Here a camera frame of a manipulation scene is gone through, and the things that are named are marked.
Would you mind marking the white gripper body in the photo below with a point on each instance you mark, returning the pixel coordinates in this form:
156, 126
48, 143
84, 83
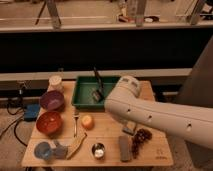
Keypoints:
130, 124

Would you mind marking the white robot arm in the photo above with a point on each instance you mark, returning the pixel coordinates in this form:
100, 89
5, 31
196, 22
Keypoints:
192, 123

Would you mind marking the black brush in tray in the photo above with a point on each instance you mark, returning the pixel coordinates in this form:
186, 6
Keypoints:
98, 93

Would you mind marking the green plastic tray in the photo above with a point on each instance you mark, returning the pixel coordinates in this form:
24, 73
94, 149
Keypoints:
82, 97

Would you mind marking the blue sponge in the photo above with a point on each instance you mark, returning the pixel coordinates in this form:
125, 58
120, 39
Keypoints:
128, 130

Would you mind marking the grey sponge block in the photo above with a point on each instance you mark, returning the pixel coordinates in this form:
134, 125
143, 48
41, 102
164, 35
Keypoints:
124, 147

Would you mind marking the bunch of dark grapes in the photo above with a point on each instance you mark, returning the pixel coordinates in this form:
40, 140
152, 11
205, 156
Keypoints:
142, 136

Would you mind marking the small metal cup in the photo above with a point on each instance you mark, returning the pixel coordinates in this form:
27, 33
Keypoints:
98, 150

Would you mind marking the orange fruit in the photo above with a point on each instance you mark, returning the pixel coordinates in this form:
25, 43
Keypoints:
87, 122

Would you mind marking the grey cloth toy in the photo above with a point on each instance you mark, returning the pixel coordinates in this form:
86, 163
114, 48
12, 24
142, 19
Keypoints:
60, 151

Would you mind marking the red-orange bowl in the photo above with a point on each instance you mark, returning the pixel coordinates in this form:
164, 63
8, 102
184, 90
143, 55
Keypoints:
49, 122

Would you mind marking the purple bowl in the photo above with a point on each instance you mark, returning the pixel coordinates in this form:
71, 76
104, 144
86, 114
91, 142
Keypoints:
52, 100

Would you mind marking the white paper cup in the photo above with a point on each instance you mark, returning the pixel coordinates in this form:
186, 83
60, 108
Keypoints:
55, 83

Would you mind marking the blue plastic cup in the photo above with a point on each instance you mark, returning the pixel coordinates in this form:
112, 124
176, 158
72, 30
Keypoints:
43, 151

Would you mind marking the blue power box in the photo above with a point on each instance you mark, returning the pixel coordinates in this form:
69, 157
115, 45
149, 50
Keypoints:
31, 112

